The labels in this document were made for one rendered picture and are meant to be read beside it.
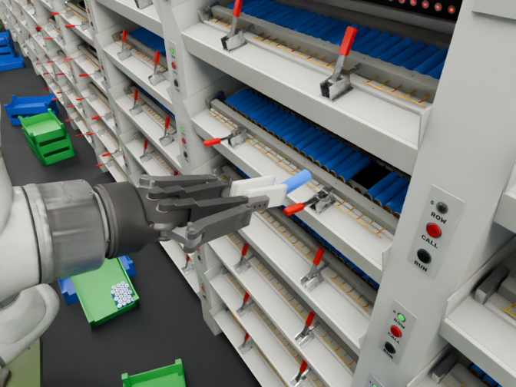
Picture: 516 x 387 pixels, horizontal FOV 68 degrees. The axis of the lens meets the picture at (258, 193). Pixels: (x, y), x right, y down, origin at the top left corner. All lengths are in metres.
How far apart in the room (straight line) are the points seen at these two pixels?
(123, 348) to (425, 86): 1.43
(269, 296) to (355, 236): 0.46
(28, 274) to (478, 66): 0.43
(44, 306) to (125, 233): 0.94
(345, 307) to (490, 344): 0.30
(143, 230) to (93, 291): 1.42
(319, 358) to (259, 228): 0.32
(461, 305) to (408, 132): 0.24
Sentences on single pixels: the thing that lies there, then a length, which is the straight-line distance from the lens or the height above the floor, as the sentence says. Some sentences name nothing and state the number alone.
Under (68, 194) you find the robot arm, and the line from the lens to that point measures 0.38.
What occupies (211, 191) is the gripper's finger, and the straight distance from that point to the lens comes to 0.47.
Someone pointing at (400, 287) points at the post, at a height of 0.93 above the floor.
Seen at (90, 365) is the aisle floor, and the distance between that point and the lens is 1.66.
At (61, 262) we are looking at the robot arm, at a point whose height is 1.11.
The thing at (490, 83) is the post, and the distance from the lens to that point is 0.41.
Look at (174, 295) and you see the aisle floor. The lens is 1.76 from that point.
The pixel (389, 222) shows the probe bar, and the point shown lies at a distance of 0.61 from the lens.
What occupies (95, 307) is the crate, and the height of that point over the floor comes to 0.03.
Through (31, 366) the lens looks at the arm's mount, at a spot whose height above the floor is 0.23.
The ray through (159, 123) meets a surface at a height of 0.75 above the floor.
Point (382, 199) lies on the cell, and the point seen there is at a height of 0.98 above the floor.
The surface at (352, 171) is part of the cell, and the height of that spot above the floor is 0.98.
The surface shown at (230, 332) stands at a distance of 1.46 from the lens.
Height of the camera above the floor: 1.35
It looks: 37 degrees down
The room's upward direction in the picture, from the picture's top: straight up
